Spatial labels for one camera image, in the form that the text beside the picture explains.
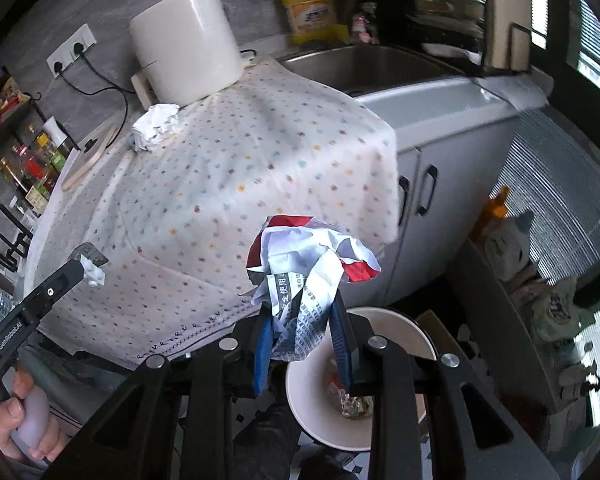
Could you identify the grey white spray bottle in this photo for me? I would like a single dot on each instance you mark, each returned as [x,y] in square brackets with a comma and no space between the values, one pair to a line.
[510,245]

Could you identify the white round bucket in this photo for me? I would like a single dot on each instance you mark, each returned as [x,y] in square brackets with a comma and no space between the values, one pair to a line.
[305,400]

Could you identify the person's left hand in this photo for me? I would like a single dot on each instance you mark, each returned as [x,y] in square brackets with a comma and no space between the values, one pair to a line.
[7,412]

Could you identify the orange bottle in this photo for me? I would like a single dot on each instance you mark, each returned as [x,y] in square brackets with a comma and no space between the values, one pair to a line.
[491,215]

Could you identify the dotted white tablecloth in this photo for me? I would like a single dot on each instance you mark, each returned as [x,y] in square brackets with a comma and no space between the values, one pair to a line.
[220,180]

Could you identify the pile of wrappers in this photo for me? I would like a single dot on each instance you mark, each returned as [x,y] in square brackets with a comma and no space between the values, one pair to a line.
[354,402]

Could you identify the white dish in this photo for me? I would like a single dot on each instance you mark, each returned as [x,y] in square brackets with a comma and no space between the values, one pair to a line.
[447,50]

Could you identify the beige cutting board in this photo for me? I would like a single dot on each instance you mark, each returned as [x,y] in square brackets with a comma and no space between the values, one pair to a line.
[502,15]

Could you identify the white kitchen cabinet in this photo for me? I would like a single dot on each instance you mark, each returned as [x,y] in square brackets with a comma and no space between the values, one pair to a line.
[460,140]

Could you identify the red white paper sheet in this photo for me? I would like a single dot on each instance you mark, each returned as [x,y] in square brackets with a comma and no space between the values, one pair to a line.
[300,270]

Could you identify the steel sink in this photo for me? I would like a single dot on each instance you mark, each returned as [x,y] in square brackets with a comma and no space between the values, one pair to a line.
[365,67]

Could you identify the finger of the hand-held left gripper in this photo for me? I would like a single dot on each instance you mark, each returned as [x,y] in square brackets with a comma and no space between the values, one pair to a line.
[65,272]

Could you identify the black dish rack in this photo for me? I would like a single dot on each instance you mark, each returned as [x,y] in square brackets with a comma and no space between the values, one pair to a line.
[445,15]

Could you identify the small pink bottle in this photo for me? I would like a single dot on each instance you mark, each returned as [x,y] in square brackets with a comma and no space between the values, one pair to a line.
[365,25]

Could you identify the small white paper scrap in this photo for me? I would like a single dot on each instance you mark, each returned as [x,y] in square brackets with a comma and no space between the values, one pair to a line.
[94,272]

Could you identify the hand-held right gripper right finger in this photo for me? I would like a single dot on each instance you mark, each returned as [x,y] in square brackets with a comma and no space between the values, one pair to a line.
[341,355]

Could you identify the white cylindrical appliance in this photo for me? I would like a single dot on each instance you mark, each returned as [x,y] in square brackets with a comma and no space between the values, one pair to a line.
[185,45]

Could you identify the white wall socket panel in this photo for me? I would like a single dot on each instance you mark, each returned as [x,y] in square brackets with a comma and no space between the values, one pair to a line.
[72,52]

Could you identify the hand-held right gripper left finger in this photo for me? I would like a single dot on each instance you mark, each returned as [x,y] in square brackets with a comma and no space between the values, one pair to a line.
[264,355]

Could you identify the white teal crumpled packet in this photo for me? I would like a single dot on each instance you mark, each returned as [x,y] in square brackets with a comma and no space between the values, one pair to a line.
[155,126]

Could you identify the row of seasoning bottles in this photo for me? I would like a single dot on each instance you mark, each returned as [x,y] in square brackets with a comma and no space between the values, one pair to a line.
[37,165]

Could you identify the printed refill pouch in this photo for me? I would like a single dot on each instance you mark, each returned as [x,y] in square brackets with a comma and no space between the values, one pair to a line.
[555,310]

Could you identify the colourful snack packet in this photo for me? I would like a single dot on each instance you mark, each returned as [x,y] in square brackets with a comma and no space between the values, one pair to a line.
[14,94]

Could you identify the black seasoning rack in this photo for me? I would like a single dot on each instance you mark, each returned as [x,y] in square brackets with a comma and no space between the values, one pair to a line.
[35,110]

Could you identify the yellow detergent bottle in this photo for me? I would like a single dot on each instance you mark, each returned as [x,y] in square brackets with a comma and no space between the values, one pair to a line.
[312,10]

